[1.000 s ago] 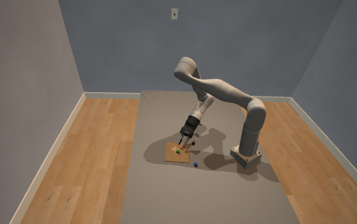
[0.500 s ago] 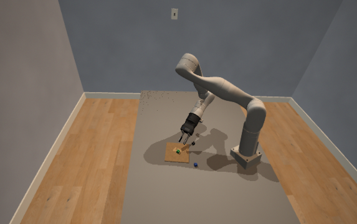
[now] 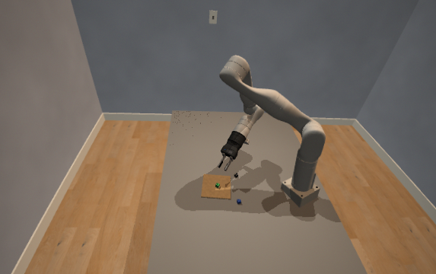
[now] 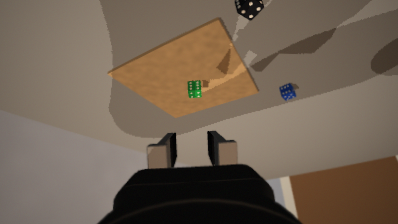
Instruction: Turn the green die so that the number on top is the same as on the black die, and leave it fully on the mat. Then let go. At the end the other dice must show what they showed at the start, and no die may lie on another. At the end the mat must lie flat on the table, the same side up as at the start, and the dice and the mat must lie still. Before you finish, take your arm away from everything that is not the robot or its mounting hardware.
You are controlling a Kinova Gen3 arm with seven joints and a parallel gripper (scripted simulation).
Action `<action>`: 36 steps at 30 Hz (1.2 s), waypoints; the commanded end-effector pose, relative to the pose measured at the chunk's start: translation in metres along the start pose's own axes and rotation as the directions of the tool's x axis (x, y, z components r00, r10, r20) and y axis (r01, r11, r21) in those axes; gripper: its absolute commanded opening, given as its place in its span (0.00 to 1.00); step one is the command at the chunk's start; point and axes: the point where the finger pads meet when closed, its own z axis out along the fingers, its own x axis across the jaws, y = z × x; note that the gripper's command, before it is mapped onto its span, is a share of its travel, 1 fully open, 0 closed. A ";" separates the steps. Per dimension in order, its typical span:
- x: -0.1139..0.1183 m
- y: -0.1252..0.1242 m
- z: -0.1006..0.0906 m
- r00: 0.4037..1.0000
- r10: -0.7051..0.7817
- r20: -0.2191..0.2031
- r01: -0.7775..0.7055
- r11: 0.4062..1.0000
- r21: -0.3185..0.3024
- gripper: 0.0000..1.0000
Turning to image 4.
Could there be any tan square mat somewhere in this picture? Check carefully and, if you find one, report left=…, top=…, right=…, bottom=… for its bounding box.
left=108, top=17, right=259, bottom=118

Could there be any black die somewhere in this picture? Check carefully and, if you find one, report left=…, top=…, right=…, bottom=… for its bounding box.
left=235, top=0, right=264, bottom=21

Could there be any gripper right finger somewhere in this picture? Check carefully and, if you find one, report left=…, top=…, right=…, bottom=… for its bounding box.
left=207, top=131, right=238, bottom=166

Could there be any blue die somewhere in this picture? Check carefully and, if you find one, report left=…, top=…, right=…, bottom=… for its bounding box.
left=279, top=83, right=296, bottom=101

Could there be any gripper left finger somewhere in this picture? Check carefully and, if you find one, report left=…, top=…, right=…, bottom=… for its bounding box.
left=147, top=133, right=177, bottom=169

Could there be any green die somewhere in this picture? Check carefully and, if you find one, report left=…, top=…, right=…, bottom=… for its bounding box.
left=188, top=80, right=202, bottom=98

